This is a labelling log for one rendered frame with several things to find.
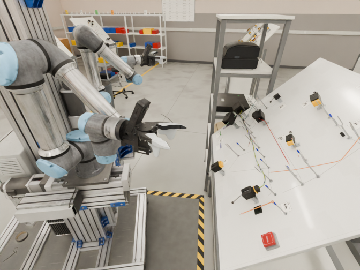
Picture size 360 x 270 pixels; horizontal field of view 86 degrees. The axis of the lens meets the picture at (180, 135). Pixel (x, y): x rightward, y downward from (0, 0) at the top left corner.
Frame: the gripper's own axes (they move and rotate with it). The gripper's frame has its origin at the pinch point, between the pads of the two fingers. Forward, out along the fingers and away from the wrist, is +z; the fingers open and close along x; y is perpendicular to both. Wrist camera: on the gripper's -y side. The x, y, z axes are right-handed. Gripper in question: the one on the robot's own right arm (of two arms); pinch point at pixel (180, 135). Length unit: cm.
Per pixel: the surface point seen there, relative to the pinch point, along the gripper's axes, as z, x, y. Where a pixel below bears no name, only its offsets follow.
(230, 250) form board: 23, -16, 65
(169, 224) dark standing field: -33, -83, 148
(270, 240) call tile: 37, -13, 47
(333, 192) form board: 56, -27, 26
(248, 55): 14, -129, -17
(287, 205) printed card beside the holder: 43, -28, 39
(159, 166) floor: -79, -160, 138
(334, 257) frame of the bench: 76, -38, 73
